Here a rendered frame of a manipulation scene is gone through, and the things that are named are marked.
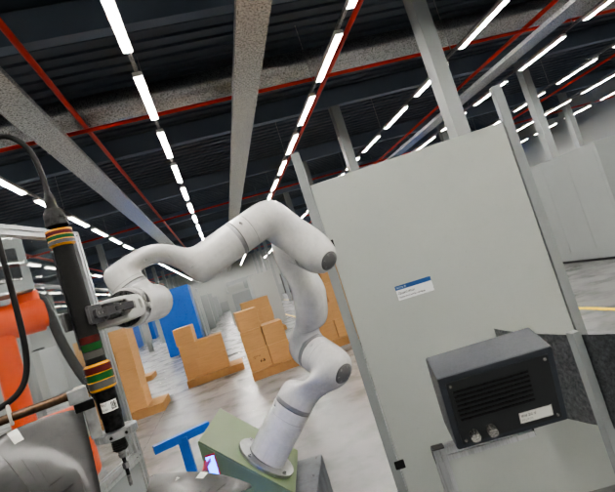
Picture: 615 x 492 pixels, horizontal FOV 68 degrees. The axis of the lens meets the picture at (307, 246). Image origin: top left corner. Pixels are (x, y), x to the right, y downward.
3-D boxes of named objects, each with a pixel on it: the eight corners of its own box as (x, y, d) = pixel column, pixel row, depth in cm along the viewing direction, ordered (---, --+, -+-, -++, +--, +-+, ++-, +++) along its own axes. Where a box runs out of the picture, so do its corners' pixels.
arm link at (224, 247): (209, 195, 110) (95, 269, 98) (251, 246, 109) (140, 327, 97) (207, 210, 119) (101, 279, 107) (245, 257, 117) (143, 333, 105)
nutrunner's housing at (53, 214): (110, 457, 75) (34, 192, 77) (107, 453, 78) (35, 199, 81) (135, 446, 77) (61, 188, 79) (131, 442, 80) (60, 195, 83)
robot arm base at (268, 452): (240, 433, 153) (266, 384, 154) (290, 458, 154) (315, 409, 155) (236, 459, 134) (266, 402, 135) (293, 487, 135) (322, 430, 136)
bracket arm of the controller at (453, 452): (435, 464, 106) (431, 451, 107) (433, 458, 109) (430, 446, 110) (536, 435, 105) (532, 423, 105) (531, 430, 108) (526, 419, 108)
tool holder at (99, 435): (83, 455, 72) (66, 393, 72) (81, 446, 78) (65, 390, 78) (142, 430, 76) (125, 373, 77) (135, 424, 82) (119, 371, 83)
